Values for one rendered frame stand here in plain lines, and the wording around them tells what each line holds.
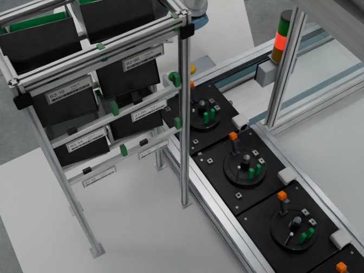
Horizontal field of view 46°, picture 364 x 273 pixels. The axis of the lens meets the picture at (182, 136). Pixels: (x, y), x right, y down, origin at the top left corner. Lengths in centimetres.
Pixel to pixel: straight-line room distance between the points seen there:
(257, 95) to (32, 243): 95
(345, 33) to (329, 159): 144
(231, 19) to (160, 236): 109
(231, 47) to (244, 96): 33
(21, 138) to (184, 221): 161
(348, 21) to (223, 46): 174
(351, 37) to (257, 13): 328
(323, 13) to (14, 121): 277
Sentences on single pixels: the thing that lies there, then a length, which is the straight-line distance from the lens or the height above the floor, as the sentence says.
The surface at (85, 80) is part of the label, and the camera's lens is 79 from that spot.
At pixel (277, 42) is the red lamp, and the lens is 127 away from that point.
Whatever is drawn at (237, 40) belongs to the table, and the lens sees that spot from 195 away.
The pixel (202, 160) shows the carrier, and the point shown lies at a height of 97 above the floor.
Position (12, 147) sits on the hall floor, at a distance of 280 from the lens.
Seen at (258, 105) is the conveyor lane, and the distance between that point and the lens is 164.
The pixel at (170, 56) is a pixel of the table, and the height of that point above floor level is 86.
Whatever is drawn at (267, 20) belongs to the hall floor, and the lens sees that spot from 341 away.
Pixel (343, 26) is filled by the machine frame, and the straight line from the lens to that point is 20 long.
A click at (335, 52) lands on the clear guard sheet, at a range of 148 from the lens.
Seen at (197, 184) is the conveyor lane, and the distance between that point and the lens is 138.
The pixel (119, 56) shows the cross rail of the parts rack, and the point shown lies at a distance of 80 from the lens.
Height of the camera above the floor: 218
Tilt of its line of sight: 56 degrees down
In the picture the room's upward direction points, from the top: 1 degrees counter-clockwise
